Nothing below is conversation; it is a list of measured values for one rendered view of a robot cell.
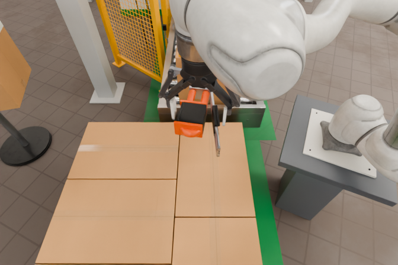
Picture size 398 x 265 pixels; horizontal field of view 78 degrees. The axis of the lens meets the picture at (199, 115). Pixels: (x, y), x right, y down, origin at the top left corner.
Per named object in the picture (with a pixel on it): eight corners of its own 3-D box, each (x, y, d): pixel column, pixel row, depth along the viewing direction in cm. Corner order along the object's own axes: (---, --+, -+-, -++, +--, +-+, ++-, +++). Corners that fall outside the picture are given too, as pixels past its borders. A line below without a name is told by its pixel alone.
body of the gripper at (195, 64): (221, 43, 52) (218, 76, 59) (182, 39, 53) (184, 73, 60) (217, 64, 47) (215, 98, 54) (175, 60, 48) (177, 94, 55)
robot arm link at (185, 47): (180, 12, 49) (182, 38, 54) (169, 36, 43) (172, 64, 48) (225, 16, 48) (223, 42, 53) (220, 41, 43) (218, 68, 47)
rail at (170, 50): (178, -13, 326) (177, -28, 311) (182, -13, 326) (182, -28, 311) (160, 123, 176) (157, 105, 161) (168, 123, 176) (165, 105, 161)
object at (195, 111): (181, 111, 71) (180, 99, 67) (206, 114, 70) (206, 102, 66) (175, 134, 65) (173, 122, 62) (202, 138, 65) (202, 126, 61)
